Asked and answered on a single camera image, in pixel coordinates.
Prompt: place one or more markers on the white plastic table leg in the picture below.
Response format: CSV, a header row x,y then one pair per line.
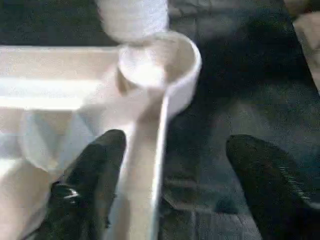
x,y
135,20

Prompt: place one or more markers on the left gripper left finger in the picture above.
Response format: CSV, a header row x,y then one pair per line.
x,y
85,190

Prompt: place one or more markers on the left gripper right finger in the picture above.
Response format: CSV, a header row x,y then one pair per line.
x,y
275,190

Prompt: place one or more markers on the white plastic table top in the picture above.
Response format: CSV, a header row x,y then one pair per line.
x,y
50,75

